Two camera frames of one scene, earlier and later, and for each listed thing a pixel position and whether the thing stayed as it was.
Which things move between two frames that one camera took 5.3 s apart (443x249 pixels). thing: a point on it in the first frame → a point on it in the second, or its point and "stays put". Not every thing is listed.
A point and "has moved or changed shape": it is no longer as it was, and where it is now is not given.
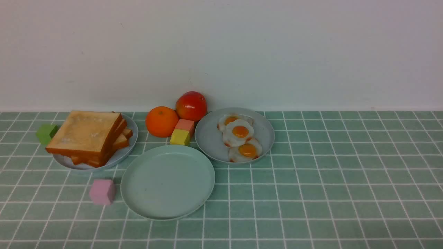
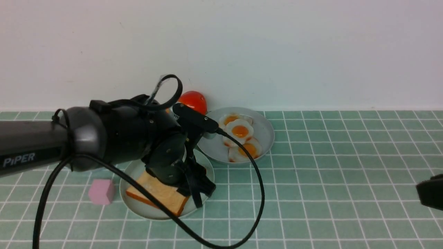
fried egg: (237, 132) stays put
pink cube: (102, 192) stays put
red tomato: (191, 105) stays put
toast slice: (86, 132) has moved or changed shape
